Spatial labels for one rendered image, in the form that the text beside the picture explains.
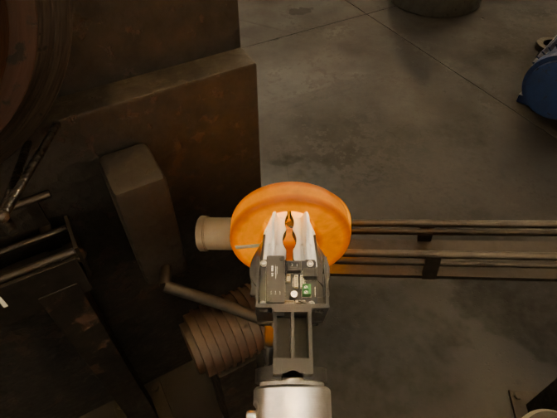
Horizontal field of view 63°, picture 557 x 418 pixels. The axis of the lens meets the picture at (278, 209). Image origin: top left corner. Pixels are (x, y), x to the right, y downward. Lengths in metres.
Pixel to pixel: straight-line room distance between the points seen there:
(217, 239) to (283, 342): 0.32
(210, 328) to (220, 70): 0.44
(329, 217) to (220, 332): 0.36
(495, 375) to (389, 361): 0.29
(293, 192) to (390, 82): 1.92
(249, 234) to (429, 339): 0.99
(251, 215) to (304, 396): 0.21
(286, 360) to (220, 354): 0.41
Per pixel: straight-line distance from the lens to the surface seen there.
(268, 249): 0.52
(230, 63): 0.77
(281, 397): 0.44
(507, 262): 0.77
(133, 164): 0.71
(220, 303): 0.80
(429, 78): 2.50
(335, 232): 0.57
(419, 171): 1.92
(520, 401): 1.47
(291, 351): 0.43
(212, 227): 0.74
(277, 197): 0.52
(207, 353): 0.82
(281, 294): 0.44
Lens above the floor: 1.26
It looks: 48 degrees down
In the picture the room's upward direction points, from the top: straight up
